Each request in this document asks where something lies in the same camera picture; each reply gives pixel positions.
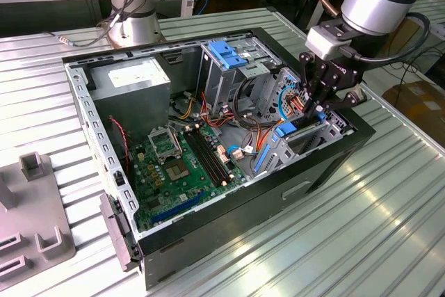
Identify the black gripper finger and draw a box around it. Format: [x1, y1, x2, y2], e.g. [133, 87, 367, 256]
[300, 51, 324, 120]
[314, 74, 359, 118]

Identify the orange red power wire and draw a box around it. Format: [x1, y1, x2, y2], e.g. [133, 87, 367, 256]
[257, 92, 311, 154]

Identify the hard disk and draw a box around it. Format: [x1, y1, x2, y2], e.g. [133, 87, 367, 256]
[253, 111, 327, 173]

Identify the metal disk bay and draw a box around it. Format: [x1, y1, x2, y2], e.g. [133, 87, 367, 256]
[250, 67, 356, 179]

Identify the large cardboard box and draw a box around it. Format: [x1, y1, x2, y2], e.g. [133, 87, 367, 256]
[382, 79, 445, 138]

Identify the blue plastic drive latch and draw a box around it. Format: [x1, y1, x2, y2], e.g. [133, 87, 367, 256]
[209, 40, 248, 71]

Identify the metal optical drive cage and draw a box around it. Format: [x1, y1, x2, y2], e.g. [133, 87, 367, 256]
[196, 34, 282, 117]

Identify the multicolour power harness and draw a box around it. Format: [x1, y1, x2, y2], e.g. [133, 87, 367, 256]
[168, 90, 253, 131]

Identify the metal slat shelf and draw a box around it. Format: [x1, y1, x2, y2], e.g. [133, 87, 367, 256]
[410, 0, 445, 38]

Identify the black RAM slot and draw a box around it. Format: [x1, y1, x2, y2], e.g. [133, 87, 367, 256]
[197, 125, 234, 181]
[193, 127, 229, 184]
[188, 129, 225, 186]
[184, 131, 220, 187]

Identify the metal locking lever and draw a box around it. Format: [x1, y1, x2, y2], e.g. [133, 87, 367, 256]
[172, 129, 184, 159]

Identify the metal socket cover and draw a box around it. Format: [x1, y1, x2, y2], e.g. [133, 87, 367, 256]
[147, 127, 184, 165]

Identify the green motherboard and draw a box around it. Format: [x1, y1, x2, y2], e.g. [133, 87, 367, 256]
[130, 125, 248, 232]

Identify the CPU socket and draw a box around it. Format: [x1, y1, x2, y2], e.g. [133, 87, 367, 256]
[165, 159, 191, 182]

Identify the grey power supply unit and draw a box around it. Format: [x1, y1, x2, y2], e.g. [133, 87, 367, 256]
[88, 57, 172, 141]

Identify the black open PC case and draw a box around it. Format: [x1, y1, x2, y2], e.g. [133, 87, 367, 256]
[61, 26, 377, 291]

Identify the blue expansion slot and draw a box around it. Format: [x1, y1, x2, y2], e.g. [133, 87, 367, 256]
[149, 191, 206, 224]

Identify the grey parts rack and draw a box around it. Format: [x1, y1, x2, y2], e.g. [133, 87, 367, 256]
[0, 150, 76, 282]

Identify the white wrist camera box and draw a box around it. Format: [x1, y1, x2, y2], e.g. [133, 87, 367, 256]
[305, 26, 353, 61]

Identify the blue data wire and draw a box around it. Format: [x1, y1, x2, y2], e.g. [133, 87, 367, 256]
[277, 83, 300, 124]
[227, 144, 261, 157]

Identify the black camera cable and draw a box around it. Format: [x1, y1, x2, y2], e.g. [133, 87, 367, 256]
[339, 11, 432, 65]

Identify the black wire bundle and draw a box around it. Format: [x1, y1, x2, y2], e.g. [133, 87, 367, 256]
[233, 77, 277, 131]

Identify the red black twisted wire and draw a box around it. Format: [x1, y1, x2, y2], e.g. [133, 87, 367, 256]
[109, 115, 132, 176]

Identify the black cable with brass plug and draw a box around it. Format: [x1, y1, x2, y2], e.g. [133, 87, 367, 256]
[47, 0, 156, 47]

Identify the grey case rear bracket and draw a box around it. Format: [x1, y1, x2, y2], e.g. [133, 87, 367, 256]
[99, 192, 140, 273]

